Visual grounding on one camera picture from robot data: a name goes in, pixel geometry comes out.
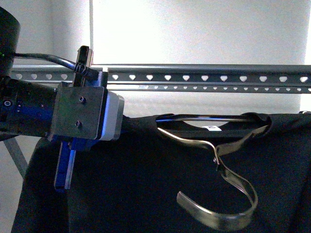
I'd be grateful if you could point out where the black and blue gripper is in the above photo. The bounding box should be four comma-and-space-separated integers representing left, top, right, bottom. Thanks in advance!
48, 46, 108, 193

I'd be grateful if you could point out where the black t-shirt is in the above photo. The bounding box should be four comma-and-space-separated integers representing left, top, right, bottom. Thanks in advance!
12, 113, 311, 233

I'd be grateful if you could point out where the metal clothes hanger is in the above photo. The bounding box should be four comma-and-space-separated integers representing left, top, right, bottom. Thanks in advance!
156, 114, 269, 232

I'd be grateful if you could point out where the grey rack leg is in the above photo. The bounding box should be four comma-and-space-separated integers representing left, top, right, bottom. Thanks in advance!
4, 137, 28, 179

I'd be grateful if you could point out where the black cable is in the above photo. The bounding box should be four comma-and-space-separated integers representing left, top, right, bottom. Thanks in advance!
11, 52, 99, 79

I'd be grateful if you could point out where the grey metal rack rail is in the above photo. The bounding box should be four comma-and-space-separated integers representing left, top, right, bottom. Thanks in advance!
9, 63, 311, 84

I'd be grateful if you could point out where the white camera box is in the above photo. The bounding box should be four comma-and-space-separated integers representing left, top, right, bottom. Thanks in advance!
99, 91, 124, 141

